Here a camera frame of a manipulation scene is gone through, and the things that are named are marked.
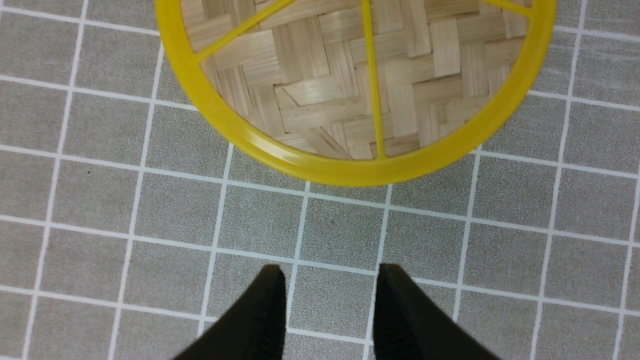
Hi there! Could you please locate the yellow bamboo steamer lid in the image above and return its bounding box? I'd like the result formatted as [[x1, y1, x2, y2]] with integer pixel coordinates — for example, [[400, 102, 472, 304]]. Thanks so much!
[[155, 0, 557, 187]]

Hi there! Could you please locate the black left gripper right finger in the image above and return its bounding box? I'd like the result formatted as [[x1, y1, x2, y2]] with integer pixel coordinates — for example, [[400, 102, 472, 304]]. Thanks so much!
[[372, 263, 498, 360]]

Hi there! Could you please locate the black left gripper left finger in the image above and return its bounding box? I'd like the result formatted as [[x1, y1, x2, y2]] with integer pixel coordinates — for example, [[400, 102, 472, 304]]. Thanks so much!
[[174, 264, 287, 360]]

